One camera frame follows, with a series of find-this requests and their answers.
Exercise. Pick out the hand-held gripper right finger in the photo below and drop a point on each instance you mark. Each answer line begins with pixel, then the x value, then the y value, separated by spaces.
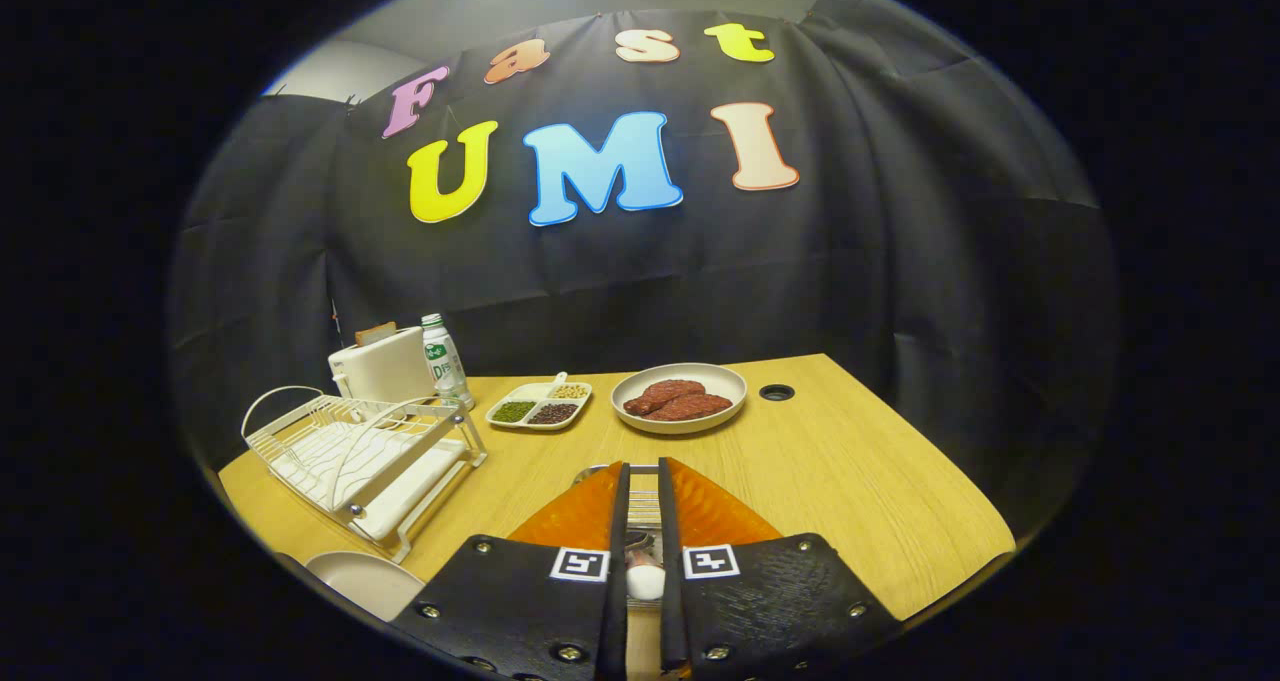
pixel 668 521

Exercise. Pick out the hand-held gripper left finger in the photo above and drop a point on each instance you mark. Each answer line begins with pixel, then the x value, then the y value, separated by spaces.
pixel 618 521

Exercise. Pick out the beige round plate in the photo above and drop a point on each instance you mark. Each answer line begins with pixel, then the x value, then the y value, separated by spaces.
pixel 365 581

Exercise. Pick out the cream shallow meat dish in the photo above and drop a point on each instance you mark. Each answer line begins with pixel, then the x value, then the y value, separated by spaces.
pixel 680 426

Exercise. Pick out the red meat piece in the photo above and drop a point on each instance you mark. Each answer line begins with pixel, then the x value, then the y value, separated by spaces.
pixel 665 393
pixel 700 408

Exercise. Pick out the pile of dark red beans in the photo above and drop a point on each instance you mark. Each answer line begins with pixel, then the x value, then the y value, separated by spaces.
pixel 552 413

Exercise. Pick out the pile of yellow soybeans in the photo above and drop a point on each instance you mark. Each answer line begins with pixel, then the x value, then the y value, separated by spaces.
pixel 569 392

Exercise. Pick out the white divided tray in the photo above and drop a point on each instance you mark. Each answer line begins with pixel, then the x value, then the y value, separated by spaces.
pixel 540 401

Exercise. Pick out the pile of green beans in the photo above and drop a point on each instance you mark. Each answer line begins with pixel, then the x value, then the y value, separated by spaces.
pixel 513 412

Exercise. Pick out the black table grommet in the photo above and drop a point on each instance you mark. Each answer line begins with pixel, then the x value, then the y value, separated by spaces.
pixel 777 392

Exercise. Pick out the white drip tray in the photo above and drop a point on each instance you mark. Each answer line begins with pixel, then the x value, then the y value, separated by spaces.
pixel 410 491

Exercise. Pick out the white bottle green label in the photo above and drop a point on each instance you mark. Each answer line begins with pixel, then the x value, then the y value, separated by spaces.
pixel 443 361

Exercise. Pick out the white toaster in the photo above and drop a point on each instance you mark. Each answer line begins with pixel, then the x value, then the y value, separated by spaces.
pixel 385 366

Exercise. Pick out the toast bread slice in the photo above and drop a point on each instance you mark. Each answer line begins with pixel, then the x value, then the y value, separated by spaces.
pixel 375 333

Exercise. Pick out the black backdrop cloth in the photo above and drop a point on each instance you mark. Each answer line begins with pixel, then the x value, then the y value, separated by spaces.
pixel 900 261

